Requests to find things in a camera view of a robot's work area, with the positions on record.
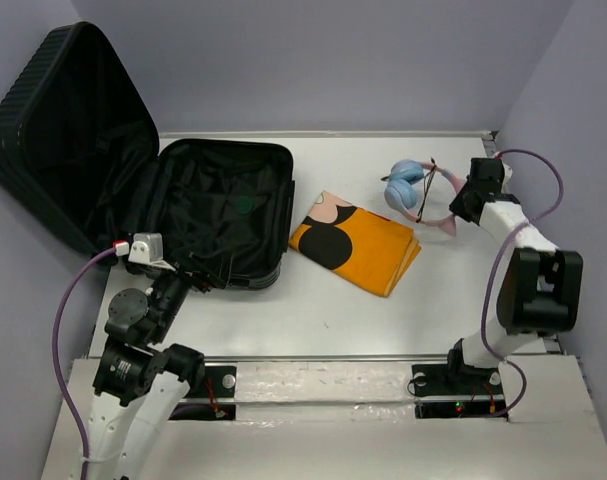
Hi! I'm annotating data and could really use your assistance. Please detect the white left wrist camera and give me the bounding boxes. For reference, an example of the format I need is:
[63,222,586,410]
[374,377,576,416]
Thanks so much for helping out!
[112,233,163,265]

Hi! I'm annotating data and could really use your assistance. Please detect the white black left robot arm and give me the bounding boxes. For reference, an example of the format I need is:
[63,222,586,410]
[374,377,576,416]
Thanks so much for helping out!
[70,270,212,479]

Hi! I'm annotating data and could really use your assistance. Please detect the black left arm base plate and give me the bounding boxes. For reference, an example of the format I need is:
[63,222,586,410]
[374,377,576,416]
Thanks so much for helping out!
[170,365,237,421]

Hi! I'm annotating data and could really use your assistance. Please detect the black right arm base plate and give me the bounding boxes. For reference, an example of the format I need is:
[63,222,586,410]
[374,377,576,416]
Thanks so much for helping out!
[406,363,507,420]

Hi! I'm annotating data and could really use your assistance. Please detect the dark green round compact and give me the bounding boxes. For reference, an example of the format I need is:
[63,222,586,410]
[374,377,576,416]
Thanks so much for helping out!
[234,195,254,215]

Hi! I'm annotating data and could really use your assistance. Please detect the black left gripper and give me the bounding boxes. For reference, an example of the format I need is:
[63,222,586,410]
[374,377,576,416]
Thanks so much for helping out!
[151,239,237,340]

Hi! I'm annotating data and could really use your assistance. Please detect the black hard-shell suitcase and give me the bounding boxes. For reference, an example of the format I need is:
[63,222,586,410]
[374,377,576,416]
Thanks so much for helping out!
[0,22,295,290]

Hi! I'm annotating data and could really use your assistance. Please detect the black thin-frame eyeglasses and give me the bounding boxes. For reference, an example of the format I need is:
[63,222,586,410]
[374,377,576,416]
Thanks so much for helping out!
[416,158,437,223]

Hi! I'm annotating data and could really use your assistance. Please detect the orange cartoon print cloth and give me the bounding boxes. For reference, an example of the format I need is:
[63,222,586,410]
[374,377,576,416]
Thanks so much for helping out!
[289,191,421,298]

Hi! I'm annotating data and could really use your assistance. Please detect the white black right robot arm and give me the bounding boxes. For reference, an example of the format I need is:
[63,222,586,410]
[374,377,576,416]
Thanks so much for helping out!
[443,156,583,392]

